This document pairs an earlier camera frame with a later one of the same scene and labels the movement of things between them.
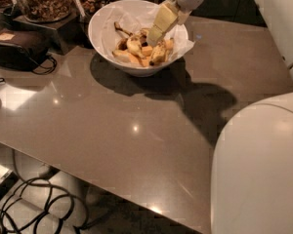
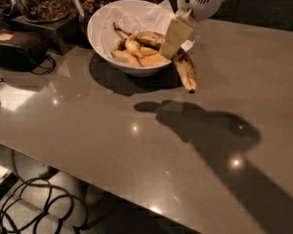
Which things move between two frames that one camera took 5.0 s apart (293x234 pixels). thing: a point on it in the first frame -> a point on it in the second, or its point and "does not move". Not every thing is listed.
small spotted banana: x=134 y=42 does not move
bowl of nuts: x=46 y=3 does not move
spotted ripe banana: x=158 y=55 -> x=186 y=68
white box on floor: x=2 y=181 does not move
